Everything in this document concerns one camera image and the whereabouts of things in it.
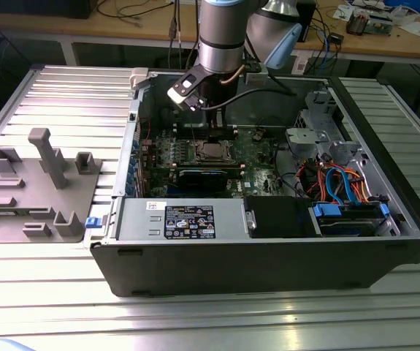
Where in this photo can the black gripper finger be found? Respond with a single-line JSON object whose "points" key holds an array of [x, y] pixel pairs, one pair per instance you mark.
{"points": [[218, 135]]}

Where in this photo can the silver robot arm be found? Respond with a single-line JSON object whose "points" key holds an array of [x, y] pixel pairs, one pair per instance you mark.
{"points": [[224, 36]]}

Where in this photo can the CPU socket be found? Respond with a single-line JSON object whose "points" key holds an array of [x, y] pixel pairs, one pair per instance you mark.
{"points": [[197, 161]]}

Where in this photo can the black graphics card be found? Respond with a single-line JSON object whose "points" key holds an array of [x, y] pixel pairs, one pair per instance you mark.
{"points": [[202, 181]]}

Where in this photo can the green motherboard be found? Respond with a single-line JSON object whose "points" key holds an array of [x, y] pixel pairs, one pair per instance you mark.
{"points": [[257, 183]]}

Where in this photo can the beige case latch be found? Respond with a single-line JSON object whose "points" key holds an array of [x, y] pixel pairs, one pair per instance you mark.
{"points": [[138, 77]]}

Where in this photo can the silver metal drive cage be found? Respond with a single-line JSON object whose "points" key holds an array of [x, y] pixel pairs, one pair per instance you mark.
{"points": [[304, 137]]}

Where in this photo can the pale blue teach pendant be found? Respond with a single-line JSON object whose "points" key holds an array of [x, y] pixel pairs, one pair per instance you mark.
{"points": [[284, 45]]}

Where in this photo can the black power supply label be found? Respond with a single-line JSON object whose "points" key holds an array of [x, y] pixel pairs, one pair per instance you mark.
{"points": [[187, 221]]}

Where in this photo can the black drive bay unit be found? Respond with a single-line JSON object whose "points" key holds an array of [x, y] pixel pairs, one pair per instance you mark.
{"points": [[279, 217]]}

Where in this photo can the wooden desk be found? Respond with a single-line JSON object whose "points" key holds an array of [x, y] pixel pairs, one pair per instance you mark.
{"points": [[122, 27]]}

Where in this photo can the grey power supply box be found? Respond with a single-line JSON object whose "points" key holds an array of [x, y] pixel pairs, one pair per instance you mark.
{"points": [[140, 219]]}

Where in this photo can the black tower box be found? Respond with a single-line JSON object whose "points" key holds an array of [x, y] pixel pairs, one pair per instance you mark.
{"points": [[306, 14]]}

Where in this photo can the hard disk in blue carrier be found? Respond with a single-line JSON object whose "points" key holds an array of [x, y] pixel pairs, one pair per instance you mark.
{"points": [[326, 211]]}

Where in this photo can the black PC case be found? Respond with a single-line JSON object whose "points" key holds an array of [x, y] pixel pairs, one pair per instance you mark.
{"points": [[231, 267]]}

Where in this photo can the small black adapter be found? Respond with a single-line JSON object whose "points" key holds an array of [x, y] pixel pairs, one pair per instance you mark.
{"points": [[336, 38]]}

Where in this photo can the blue case latch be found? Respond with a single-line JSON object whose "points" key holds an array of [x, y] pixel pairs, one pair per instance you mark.
{"points": [[92, 222]]}

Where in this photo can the metal fin cooler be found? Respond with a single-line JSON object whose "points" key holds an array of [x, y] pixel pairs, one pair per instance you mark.
{"points": [[357, 23]]}

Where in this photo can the large black device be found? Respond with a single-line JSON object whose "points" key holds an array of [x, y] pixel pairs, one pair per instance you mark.
{"points": [[41, 7]]}

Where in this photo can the grey plastic parts rack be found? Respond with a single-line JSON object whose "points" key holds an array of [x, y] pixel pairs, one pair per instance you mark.
{"points": [[30, 204]]}

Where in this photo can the white papers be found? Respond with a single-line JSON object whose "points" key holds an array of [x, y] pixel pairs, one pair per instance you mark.
{"points": [[419, 29]]}

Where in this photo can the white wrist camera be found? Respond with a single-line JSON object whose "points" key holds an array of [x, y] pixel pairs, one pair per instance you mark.
{"points": [[186, 86]]}

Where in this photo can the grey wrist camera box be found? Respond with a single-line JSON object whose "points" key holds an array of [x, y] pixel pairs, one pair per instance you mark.
{"points": [[256, 75]]}

